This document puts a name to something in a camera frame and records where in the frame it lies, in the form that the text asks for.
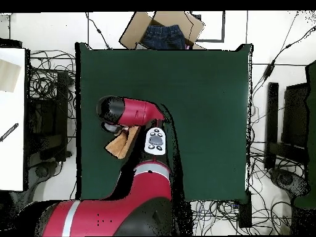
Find tan terry towel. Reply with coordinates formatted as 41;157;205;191
104;125;141;160

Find black flat panel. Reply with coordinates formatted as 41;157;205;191
281;82;310;149

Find black equipment rack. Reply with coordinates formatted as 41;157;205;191
24;71;72;162

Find brown cardboard box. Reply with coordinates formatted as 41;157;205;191
118;10;206;50

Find dark green table cloth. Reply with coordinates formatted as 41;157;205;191
74;42;254;203

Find black striped strip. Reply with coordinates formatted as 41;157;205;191
0;122;20;143

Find white table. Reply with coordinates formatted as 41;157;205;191
0;48;27;192

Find blue denim jeans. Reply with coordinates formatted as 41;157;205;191
141;24;187;50

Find beige block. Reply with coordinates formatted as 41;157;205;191
0;59;21;93

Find small black box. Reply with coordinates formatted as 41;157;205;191
238;191;252;228

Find black upright bar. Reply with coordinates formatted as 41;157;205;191
264;82;280;170

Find grey stand base with cables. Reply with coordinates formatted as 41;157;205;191
29;160;64;183

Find thin black cable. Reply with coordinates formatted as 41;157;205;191
85;12;112;50

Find black cable with power brick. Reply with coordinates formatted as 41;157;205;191
249;10;316;99

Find black equipment base with cables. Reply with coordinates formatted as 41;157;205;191
268;167;311;199

